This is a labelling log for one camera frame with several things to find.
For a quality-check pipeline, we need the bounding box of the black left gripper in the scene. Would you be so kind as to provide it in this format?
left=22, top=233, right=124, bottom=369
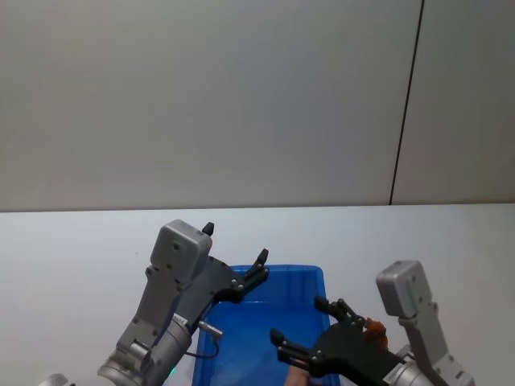
left=175, top=221, right=270, bottom=328

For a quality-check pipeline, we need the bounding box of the thin dark cable silver plug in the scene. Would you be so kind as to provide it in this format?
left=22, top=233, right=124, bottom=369
left=185, top=320, right=225, bottom=359

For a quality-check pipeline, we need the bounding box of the blue plastic bin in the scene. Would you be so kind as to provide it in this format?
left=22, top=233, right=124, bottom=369
left=192, top=263, right=332, bottom=386

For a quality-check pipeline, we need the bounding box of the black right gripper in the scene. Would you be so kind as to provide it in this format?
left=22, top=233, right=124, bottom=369
left=270, top=296, right=404, bottom=384

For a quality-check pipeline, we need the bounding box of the small orange brown object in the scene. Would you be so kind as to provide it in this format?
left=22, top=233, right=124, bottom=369
left=363, top=316, right=389, bottom=347

